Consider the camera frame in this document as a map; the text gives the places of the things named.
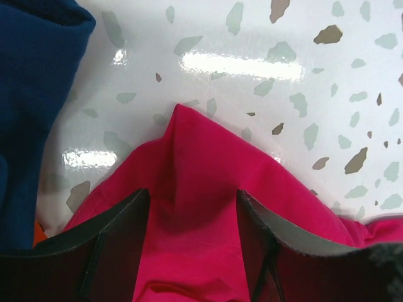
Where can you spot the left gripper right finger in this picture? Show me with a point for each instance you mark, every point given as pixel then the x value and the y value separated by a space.
pixel 284 262

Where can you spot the pink t shirt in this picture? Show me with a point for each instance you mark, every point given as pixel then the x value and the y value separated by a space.
pixel 192 248

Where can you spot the folded blue t shirt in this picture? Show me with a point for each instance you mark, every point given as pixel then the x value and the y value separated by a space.
pixel 42 44

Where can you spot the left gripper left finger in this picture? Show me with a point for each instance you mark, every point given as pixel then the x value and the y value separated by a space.
pixel 97 260

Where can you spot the folded orange t shirt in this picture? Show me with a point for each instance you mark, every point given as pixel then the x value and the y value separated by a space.
pixel 39 234

